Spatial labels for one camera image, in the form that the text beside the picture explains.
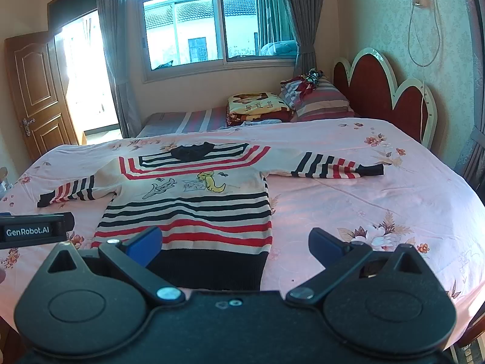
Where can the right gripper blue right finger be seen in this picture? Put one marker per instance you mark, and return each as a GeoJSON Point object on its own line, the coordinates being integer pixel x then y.
{"type": "Point", "coordinates": [340, 259]}

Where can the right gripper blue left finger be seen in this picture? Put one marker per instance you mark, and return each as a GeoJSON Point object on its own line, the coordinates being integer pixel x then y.
{"type": "Point", "coordinates": [129, 260]}

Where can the striped knit child sweater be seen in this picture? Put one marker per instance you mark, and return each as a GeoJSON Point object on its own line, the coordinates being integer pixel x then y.
{"type": "Point", "coordinates": [211, 203]}

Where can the brown wooden door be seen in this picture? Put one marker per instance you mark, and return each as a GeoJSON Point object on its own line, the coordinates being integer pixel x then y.
{"type": "Point", "coordinates": [37, 93]}

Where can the striped small bed mattress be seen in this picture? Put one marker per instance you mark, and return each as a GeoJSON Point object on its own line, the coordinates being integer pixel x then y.
{"type": "Point", "coordinates": [189, 122]}

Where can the striped pillow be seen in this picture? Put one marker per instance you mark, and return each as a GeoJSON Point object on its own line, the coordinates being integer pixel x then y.
{"type": "Point", "coordinates": [314, 101]}

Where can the red white bed headboard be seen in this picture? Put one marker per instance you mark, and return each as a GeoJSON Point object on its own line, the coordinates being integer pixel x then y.
{"type": "Point", "coordinates": [369, 83]}

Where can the yellow folded blanket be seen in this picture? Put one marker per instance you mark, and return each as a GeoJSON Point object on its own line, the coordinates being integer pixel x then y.
{"type": "Point", "coordinates": [256, 107]}

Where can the red decorative item on pillow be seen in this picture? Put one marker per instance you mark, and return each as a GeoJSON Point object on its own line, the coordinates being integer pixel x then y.
{"type": "Point", "coordinates": [309, 79]}

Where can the grey left curtain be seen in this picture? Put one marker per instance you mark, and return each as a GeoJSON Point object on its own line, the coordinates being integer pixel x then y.
{"type": "Point", "coordinates": [113, 16]}

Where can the grey curtain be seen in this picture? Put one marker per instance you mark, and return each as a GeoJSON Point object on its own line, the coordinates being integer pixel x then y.
{"type": "Point", "coordinates": [305, 15]}
{"type": "Point", "coordinates": [113, 16]}

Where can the grey right curtain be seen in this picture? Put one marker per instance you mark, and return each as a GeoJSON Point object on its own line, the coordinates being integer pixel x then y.
{"type": "Point", "coordinates": [305, 15]}

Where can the window with white frame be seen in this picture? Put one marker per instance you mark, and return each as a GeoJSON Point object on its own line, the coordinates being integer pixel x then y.
{"type": "Point", "coordinates": [184, 37]}

